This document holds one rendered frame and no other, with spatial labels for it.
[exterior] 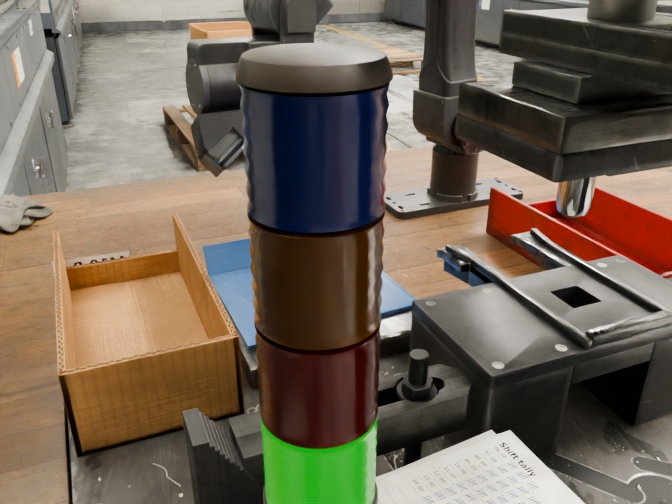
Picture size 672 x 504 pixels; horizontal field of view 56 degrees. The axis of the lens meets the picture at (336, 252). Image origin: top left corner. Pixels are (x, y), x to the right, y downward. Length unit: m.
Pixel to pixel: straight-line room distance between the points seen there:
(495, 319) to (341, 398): 0.28
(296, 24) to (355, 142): 0.51
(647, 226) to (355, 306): 0.63
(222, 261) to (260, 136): 0.50
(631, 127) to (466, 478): 0.21
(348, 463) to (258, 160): 0.10
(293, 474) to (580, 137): 0.24
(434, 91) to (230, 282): 0.36
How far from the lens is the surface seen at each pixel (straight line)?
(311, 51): 0.16
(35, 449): 0.51
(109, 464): 0.48
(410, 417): 0.39
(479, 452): 0.40
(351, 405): 0.19
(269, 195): 0.16
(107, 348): 0.59
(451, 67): 0.81
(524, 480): 0.39
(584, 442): 0.51
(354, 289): 0.17
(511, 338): 0.44
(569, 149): 0.36
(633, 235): 0.79
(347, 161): 0.15
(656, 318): 0.48
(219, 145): 0.65
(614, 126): 0.38
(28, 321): 0.67
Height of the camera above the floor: 1.22
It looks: 26 degrees down
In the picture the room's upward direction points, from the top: straight up
